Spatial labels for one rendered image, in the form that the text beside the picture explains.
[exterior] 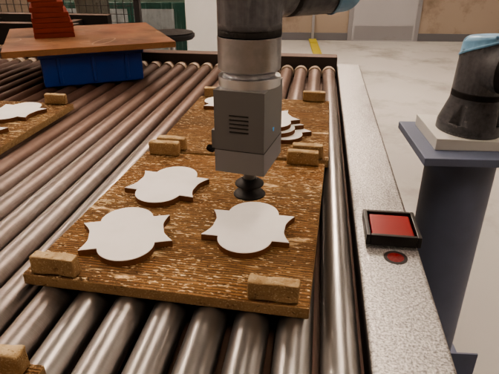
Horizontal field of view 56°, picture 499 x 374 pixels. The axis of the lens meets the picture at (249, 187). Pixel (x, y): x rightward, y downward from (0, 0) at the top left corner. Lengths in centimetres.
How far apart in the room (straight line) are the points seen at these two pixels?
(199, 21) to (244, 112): 457
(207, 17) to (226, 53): 454
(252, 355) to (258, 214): 24
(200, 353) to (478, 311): 174
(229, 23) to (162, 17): 588
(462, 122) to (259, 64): 77
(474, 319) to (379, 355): 160
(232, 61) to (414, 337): 36
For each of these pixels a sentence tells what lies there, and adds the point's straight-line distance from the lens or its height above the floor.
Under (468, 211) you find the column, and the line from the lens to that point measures 130.
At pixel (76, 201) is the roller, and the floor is 91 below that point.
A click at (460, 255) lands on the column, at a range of 137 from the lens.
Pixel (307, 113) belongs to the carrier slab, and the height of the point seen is 94.
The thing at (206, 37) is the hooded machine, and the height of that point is 52.
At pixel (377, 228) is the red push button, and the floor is 93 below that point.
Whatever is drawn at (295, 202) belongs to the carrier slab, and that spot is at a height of 94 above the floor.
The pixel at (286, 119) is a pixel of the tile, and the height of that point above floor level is 97.
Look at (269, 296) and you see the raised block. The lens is 54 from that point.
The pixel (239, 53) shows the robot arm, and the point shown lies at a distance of 54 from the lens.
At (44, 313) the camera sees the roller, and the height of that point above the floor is 91.
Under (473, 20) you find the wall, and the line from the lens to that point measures 883.
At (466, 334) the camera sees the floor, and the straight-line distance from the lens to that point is 204.
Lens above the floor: 129
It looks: 26 degrees down
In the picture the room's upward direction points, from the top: straight up
